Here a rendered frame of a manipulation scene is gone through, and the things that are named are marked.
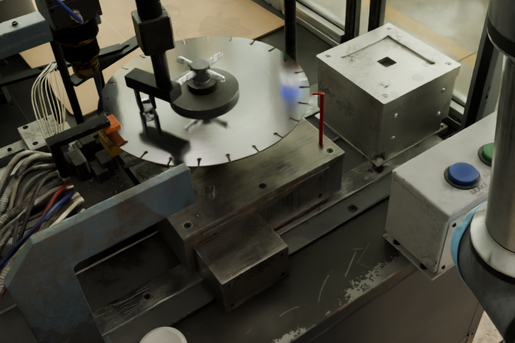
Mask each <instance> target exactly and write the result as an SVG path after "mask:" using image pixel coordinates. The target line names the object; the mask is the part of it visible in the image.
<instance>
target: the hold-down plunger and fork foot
mask: <svg viewBox="0 0 515 343"><path fill-rule="evenodd" d="M150 57H151V61H152V66H153V73H150V72H147V71H144V70H141V69H139V68H136V67H135V68H134V69H133V70H131V71H130V72H129V73H128V74H126V75H125V76H124V78H125V81H126V86H127V87H129V88H131V89H133V91H134V94H135V98H136V103H137V106H138V108H139V110H140V112H141V113H144V109H143V104H142V100H141V96H140V93H139V92H141V93H145V94H147V95H149V99H150V102H151V104H152V106H153V109H157V107H156V100H155V98H157V99H160V100H163V101H166V102H168V103H173V102H174V101H175V100H176V99H177V98H179V97H180V96H181V95H182V88H181V84H180V83H178V82H175V81H173V80H171V76H170V72H169V64H168V59H167V55H166V52H165V53H164V54H160V55H150Z"/></svg>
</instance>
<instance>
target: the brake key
mask: <svg viewBox="0 0 515 343"><path fill-rule="evenodd" d="M448 177H449V178H450V179H451V180H452V181H453V182H454V183H456V184H458V185H473V184H474V183H476V182H477V178H478V171H477V169H476V168H475V167H474V166H473V165H471V164H468V163H465V162H457V163H454V164H453V165H452V166H451V167H450V168H449V171H448Z"/></svg>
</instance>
